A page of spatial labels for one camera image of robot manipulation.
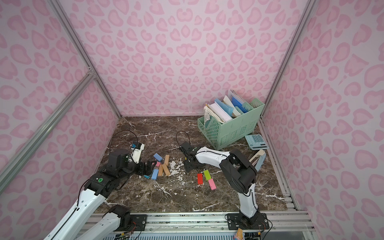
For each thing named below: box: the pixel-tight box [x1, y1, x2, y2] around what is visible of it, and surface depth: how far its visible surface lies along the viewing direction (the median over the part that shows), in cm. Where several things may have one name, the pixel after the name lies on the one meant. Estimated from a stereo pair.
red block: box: [196, 173, 204, 185], surface depth 90 cm
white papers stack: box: [203, 101, 232, 124], surface depth 88 cm
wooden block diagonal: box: [162, 163, 171, 176], surface depth 92 cm
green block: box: [203, 169, 212, 181], surface depth 90 cm
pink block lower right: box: [208, 178, 217, 191], surface depth 86 cm
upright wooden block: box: [165, 154, 170, 166], surface depth 97 cm
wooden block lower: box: [158, 164, 164, 177], surface depth 92 cm
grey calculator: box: [244, 134, 270, 150], surface depth 103 cm
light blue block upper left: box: [153, 152, 163, 162], surface depth 97 cm
